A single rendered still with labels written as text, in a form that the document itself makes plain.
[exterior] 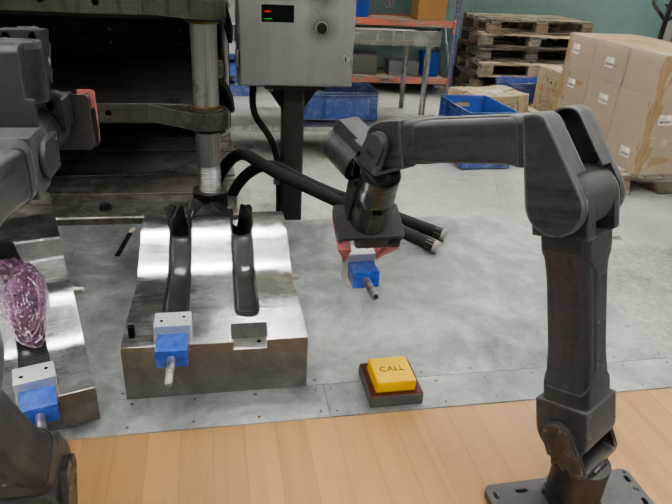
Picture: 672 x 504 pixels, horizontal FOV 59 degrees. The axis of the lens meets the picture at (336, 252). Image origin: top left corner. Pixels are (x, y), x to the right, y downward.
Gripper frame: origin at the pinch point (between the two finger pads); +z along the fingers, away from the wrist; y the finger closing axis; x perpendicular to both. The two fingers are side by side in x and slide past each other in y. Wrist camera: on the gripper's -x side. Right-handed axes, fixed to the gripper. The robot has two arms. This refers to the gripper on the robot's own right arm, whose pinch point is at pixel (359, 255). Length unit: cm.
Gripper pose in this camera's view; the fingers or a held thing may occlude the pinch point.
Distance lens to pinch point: 98.0
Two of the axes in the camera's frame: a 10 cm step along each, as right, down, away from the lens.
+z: -1.2, 5.9, 8.0
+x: 1.5, 8.1, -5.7
